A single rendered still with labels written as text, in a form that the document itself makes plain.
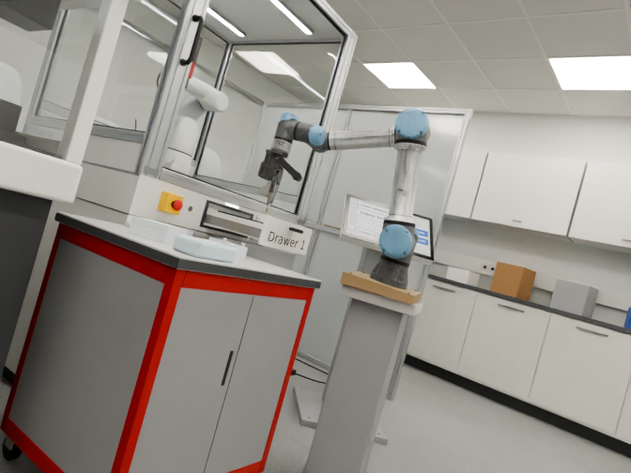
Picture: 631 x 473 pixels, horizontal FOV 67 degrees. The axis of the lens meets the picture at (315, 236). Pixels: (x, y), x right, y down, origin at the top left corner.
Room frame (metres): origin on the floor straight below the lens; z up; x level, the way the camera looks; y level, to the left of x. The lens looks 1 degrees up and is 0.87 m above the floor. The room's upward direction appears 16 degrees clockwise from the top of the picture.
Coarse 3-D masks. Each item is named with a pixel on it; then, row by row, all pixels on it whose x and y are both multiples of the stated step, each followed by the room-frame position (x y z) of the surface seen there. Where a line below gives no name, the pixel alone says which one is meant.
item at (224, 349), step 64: (64, 256) 1.40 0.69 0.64; (128, 256) 1.23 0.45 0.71; (192, 256) 1.19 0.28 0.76; (64, 320) 1.35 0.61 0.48; (128, 320) 1.19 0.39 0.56; (192, 320) 1.20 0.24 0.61; (256, 320) 1.41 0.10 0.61; (64, 384) 1.30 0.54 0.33; (128, 384) 1.16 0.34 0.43; (192, 384) 1.26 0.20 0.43; (256, 384) 1.48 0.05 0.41; (64, 448) 1.25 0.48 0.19; (128, 448) 1.13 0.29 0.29; (192, 448) 1.31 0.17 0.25; (256, 448) 1.56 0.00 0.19
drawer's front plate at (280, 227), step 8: (264, 224) 1.74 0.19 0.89; (272, 224) 1.76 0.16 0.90; (280, 224) 1.79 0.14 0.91; (288, 224) 1.83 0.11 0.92; (296, 224) 1.87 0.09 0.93; (264, 232) 1.73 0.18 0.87; (280, 232) 1.80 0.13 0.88; (288, 232) 1.85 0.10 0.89; (304, 232) 1.93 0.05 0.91; (264, 240) 1.74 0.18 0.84; (272, 240) 1.78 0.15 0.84; (280, 240) 1.82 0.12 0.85; (288, 240) 1.86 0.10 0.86; (296, 240) 1.90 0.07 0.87; (304, 240) 1.94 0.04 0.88; (280, 248) 1.83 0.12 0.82; (288, 248) 1.87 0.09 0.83; (296, 248) 1.91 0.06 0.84; (304, 248) 1.95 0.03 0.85
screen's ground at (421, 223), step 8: (352, 200) 2.66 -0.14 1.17; (360, 200) 2.67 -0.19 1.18; (352, 208) 2.62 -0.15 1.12; (360, 208) 2.63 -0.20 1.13; (352, 216) 2.58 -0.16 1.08; (368, 216) 2.62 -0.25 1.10; (376, 216) 2.63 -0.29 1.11; (384, 216) 2.65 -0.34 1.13; (416, 224) 2.68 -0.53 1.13; (424, 224) 2.69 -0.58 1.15; (352, 232) 2.51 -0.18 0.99; (376, 232) 2.56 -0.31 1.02; (376, 240) 2.52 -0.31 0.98; (416, 248) 2.57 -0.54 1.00; (424, 248) 2.58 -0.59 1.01
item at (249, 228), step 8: (208, 216) 1.93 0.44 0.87; (216, 216) 1.91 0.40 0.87; (224, 216) 1.88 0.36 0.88; (232, 216) 1.86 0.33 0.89; (208, 224) 1.92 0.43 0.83; (216, 224) 1.90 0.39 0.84; (224, 224) 1.87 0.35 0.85; (232, 224) 1.85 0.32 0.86; (240, 224) 1.82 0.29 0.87; (248, 224) 1.81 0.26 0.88; (256, 224) 1.78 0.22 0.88; (240, 232) 1.82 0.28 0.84; (248, 232) 1.80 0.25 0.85; (256, 232) 1.77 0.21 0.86
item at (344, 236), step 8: (368, 200) 2.69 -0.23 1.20; (344, 208) 2.63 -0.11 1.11; (344, 216) 2.57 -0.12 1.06; (416, 216) 2.72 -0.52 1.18; (344, 224) 2.53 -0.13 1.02; (432, 224) 2.71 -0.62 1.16; (344, 232) 2.50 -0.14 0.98; (432, 232) 2.67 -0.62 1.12; (344, 240) 2.52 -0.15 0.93; (352, 240) 2.51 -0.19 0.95; (360, 240) 2.50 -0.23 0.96; (368, 240) 2.51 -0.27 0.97; (432, 240) 2.63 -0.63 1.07; (376, 248) 2.53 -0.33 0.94; (432, 248) 2.60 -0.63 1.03; (416, 256) 2.54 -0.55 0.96; (424, 256) 2.54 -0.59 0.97; (432, 256) 2.56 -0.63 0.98
